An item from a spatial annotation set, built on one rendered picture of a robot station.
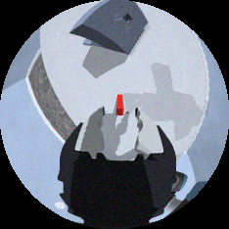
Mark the red peg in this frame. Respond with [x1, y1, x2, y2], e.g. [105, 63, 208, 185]
[116, 94, 124, 115]

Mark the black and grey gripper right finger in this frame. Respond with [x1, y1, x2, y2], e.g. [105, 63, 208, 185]
[135, 108, 177, 184]

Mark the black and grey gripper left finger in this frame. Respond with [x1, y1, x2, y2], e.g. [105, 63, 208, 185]
[58, 106, 105, 182]

